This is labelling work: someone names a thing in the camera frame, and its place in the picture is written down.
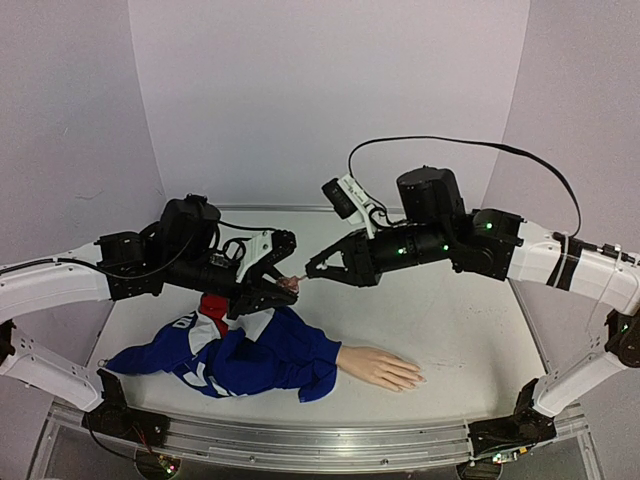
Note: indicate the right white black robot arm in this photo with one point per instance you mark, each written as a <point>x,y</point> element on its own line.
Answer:
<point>497,245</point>

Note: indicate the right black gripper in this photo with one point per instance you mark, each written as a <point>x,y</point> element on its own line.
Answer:
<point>361,257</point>

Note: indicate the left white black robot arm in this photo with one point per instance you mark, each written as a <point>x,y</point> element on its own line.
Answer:
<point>111,268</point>

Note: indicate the aluminium front rail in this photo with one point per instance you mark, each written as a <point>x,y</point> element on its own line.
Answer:
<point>357,429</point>

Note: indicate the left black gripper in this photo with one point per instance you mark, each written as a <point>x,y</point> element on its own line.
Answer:
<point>266,288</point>

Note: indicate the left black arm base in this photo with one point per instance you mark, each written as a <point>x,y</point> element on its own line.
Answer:
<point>115,418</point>

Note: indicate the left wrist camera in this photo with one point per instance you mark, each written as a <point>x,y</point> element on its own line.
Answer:
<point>263,252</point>

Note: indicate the blue red white jacket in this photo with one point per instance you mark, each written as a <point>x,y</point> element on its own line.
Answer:
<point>222,358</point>

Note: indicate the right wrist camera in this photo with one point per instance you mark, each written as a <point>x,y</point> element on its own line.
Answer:
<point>353,205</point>

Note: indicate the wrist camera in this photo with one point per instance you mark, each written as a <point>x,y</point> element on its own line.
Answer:
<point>263,252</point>
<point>353,205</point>

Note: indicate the clear nail polish bottle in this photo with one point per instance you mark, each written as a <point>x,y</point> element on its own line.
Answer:
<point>289,284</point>

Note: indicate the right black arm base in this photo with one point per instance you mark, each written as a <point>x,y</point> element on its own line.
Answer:
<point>525,427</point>

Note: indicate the mannequin hand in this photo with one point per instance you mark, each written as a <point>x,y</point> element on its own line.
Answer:
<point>379,368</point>

